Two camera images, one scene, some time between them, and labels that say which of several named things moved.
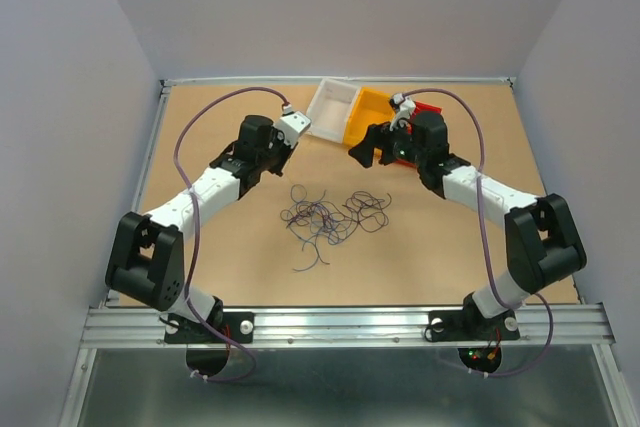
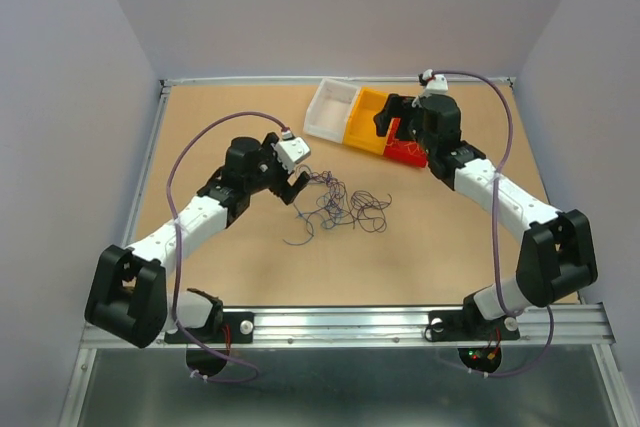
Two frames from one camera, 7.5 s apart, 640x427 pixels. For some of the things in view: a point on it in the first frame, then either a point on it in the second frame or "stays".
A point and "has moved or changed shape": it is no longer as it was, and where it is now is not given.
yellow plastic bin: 370,107 stays
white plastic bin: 330,110 stays
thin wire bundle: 308,219 has moved or changed shape
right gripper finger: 364,152 to 396,107
